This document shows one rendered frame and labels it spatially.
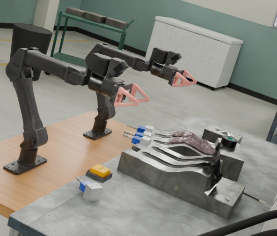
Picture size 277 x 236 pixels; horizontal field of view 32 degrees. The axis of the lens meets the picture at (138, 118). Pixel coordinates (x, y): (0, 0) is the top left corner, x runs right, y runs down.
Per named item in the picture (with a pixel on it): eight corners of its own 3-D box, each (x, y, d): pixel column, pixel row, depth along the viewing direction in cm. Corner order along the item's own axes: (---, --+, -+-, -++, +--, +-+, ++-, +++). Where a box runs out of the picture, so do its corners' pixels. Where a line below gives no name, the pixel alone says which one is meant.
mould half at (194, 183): (116, 170, 202) (124, 141, 198) (140, 155, 225) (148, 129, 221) (227, 219, 186) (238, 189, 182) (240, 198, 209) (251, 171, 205)
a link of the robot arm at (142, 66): (172, 51, 221) (149, 43, 225) (166, 52, 213) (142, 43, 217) (164, 74, 224) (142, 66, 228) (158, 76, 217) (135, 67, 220)
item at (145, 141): (119, 141, 218) (122, 130, 216) (124, 138, 222) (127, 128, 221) (144, 151, 213) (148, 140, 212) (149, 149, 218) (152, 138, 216)
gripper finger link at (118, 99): (146, 92, 159) (122, 83, 162) (138, 95, 153) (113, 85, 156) (141, 111, 161) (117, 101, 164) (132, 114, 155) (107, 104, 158)
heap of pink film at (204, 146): (163, 145, 230) (168, 130, 228) (165, 134, 247) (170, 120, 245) (215, 160, 229) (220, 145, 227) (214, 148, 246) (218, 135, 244)
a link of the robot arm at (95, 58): (117, 58, 167) (88, 47, 170) (106, 60, 159) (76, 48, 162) (108, 89, 170) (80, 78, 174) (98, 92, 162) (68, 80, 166)
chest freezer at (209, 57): (228, 88, 907) (244, 40, 881) (215, 92, 840) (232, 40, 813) (159, 62, 967) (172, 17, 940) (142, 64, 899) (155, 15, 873)
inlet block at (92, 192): (69, 184, 178) (72, 171, 176) (80, 183, 181) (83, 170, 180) (88, 202, 169) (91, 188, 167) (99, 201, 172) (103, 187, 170)
